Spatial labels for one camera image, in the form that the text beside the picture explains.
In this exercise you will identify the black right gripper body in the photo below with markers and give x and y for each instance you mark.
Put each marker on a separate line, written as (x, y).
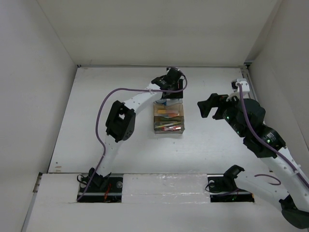
(228, 110)

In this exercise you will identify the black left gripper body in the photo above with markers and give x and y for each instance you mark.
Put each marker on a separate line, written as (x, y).
(174, 95)

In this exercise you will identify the blue tape roll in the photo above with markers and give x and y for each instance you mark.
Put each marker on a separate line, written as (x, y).
(173, 101)
(161, 101)

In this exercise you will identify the orange yellow highlighter marker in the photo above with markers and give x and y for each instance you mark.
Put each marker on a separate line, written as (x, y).
(164, 111)

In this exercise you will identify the orange pen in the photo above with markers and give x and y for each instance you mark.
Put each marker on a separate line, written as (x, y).
(176, 126)

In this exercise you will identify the yellow pen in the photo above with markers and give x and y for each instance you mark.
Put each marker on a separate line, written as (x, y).
(167, 125)

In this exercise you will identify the green highlighter marker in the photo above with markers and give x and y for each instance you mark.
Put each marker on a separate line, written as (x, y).
(176, 118)

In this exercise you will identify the orange capped clear marker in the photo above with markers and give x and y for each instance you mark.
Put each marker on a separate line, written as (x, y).
(176, 112)

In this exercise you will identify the red pen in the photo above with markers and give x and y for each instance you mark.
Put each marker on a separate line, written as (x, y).
(171, 129)

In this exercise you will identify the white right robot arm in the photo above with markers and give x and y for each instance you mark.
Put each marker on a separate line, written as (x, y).
(246, 118)

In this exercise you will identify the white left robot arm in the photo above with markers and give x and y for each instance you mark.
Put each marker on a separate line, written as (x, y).
(120, 123)

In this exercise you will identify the three-tier acrylic organizer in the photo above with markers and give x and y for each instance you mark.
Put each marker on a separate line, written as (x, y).
(168, 116)

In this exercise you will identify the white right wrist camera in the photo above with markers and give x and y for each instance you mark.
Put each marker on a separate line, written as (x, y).
(239, 86)

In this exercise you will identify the aluminium frame rail right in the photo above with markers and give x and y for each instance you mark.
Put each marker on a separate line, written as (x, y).
(246, 74)

